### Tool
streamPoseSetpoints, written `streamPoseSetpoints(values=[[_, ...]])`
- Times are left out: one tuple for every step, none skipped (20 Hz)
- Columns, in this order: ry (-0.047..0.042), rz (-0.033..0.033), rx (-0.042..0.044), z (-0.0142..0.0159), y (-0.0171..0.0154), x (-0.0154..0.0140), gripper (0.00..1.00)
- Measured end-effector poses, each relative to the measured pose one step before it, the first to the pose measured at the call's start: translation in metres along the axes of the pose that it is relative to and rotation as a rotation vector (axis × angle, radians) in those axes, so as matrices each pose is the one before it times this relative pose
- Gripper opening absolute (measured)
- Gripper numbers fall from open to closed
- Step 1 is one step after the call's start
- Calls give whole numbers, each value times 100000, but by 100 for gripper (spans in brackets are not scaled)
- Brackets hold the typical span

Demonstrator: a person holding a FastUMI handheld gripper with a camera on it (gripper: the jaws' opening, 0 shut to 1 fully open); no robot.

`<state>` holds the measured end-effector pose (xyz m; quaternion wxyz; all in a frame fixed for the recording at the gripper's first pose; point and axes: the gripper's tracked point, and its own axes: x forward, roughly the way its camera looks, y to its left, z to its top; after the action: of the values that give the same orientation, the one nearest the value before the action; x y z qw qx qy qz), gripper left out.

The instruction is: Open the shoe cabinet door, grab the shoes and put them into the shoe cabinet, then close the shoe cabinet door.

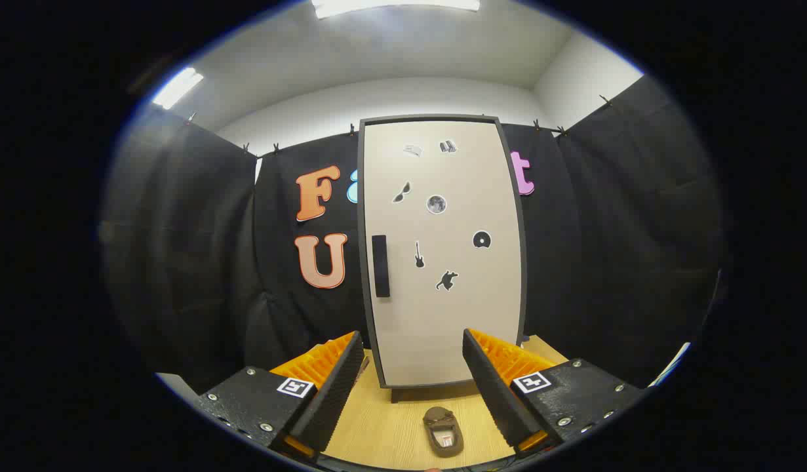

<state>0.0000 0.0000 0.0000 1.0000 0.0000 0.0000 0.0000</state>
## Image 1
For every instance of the dark grey shoe cabinet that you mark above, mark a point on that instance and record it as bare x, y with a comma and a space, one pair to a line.
400, 395

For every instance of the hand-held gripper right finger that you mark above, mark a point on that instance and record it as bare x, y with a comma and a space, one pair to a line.
498, 393

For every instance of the brown fuzzy shoe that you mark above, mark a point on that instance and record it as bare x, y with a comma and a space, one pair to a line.
442, 432

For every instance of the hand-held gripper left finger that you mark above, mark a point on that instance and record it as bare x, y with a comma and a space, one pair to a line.
331, 406

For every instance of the white side table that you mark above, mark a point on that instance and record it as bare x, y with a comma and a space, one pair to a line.
672, 364

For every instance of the grey chair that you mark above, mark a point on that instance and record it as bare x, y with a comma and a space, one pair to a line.
177, 383

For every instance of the ceiling light panel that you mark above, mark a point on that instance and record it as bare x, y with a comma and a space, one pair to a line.
177, 88
396, 5

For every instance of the black backdrop cloth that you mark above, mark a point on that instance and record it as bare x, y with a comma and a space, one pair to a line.
606, 262

